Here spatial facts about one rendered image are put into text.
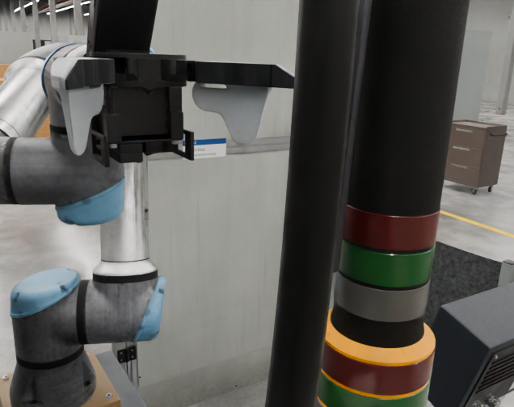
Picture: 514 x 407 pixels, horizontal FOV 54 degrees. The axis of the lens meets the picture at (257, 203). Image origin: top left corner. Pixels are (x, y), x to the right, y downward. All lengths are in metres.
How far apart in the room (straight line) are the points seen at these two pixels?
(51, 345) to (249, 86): 0.69
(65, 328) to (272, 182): 1.58
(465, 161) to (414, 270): 6.98
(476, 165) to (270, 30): 5.14
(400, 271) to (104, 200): 0.44
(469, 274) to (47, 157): 1.84
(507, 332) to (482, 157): 6.10
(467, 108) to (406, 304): 10.64
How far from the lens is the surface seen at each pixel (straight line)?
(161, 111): 0.39
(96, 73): 0.34
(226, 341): 2.55
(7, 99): 0.74
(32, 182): 0.58
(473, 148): 7.06
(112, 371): 1.19
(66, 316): 0.93
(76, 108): 0.33
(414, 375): 0.19
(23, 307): 0.94
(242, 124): 0.38
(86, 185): 0.57
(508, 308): 1.04
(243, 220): 2.32
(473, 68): 10.76
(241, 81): 0.36
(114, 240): 0.91
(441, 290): 2.27
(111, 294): 0.92
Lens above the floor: 1.67
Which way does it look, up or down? 16 degrees down
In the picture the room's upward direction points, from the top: 2 degrees clockwise
